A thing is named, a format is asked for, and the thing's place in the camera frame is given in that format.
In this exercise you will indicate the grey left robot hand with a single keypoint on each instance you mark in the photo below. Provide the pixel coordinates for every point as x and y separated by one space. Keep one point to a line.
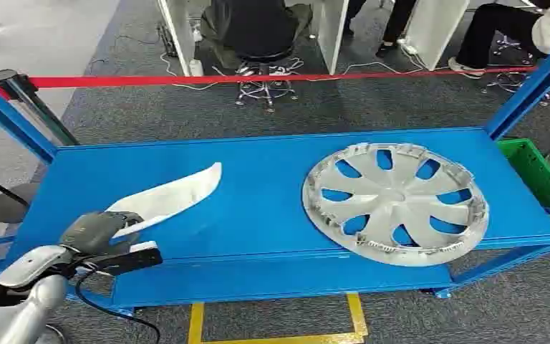
94 230

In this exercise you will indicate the white curved plastic panel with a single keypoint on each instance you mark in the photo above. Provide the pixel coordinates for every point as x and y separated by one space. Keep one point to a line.
170 197

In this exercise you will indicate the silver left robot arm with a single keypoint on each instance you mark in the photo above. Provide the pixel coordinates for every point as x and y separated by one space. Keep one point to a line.
23 294

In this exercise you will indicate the stanchion with dark round base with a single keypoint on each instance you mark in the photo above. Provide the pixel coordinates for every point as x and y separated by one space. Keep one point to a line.
11 209

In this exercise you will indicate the red barrier belt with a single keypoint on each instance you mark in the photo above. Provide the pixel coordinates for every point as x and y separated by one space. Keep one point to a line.
161 79

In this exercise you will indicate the blue metal shelf rack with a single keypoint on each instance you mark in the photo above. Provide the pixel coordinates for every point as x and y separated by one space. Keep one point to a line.
256 190

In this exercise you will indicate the white cylinder object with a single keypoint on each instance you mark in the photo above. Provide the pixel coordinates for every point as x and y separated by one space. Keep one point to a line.
196 69

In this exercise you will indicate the white desk panel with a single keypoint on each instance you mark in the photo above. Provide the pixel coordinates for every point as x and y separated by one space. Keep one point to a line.
434 28
334 28
180 28

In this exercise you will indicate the black stool chrome base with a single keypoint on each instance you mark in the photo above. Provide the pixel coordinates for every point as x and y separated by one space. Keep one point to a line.
265 59

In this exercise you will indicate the person seated on stool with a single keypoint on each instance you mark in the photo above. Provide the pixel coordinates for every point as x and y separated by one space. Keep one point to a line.
251 26

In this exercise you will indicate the silver wheel hubcap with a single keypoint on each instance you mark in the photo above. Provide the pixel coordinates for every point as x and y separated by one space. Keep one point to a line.
393 197

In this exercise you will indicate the white power strip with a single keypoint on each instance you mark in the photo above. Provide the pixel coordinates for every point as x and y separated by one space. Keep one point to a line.
409 47

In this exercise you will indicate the standing person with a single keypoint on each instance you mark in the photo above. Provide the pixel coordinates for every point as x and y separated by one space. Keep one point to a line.
398 24

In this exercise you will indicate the green plastic crate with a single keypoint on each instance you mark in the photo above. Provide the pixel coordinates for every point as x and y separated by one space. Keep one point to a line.
536 173

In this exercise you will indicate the seated person in pale top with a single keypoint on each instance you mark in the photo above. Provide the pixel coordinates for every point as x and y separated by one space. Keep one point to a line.
493 28

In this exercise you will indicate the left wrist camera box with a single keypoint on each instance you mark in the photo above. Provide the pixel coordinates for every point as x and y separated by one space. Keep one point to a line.
132 260

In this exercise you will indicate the chrome stanchion post black head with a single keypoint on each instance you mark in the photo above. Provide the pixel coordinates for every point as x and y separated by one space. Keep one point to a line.
33 111

